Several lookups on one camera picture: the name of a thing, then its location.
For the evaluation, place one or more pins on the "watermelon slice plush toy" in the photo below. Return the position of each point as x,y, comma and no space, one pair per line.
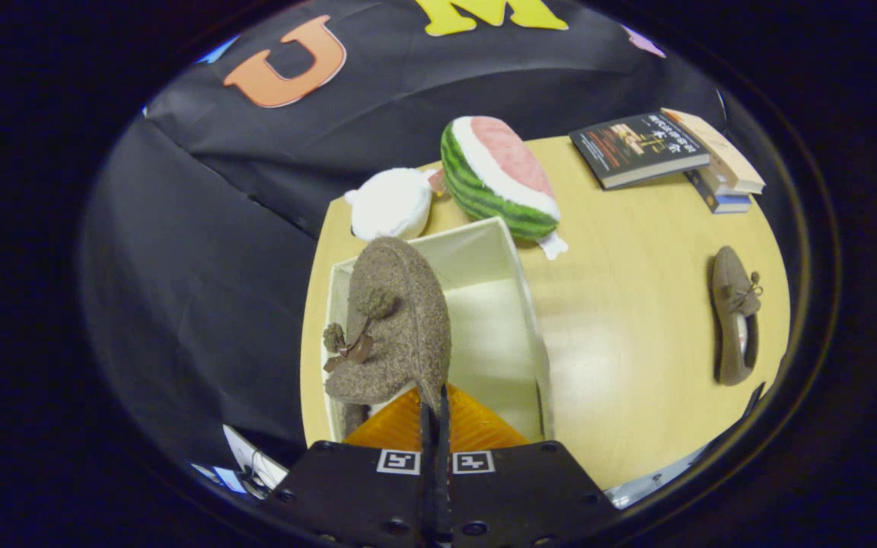
499,175

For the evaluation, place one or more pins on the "blue printed leaflet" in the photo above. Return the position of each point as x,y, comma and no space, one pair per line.
219,478

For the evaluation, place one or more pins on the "black rectangular block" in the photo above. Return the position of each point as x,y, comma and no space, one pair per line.
754,397

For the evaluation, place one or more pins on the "white paper sheet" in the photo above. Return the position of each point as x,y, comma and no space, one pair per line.
256,460

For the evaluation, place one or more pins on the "black book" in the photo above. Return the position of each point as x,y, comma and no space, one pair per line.
636,148

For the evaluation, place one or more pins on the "cream fabric storage box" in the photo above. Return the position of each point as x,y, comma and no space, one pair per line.
484,320

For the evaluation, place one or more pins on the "white plush toy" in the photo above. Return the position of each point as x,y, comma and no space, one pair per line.
393,205

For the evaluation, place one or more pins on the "beige book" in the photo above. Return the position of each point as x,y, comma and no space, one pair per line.
728,164

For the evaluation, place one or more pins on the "white board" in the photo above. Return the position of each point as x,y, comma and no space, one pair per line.
659,479

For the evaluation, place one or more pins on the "brown felt shoe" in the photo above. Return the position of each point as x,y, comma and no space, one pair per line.
408,320
728,304

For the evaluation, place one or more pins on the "blue book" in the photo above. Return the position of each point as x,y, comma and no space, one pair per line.
720,203

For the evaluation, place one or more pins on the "black backdrop cloth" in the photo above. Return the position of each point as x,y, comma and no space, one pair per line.
202,251

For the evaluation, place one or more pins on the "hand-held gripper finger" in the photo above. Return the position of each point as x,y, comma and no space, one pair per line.
444,472
429,472

